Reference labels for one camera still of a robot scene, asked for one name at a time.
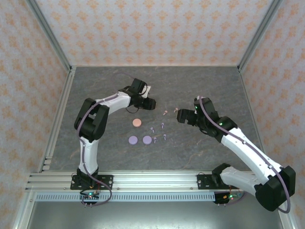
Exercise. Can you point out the pink earbuds charging case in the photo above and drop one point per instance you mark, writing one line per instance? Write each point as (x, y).
(137, 122)

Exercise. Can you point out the purple earbuds charging case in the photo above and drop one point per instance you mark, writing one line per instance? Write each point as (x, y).
(147, 140)
(133, 140)

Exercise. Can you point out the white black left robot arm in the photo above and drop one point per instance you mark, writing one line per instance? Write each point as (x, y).
(88, 155)

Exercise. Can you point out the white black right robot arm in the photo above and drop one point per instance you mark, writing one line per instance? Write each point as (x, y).
(250, 152)

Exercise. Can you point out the small circuit board with LEDs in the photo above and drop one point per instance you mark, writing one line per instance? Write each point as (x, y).
(226, 197)
(90, 196)

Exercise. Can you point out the grey sheet metal shelf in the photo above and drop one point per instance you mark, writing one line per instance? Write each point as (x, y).
(155, 217)

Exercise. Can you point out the aluminium table side rail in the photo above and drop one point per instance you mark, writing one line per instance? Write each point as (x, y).
(58, 119)
(251, 107)

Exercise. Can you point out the long aluminium mounting rail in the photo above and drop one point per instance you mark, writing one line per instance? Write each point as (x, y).
(155, 180)

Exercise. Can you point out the aluminium frame post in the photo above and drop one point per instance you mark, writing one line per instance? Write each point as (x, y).
(49, 33)
(259, 33)

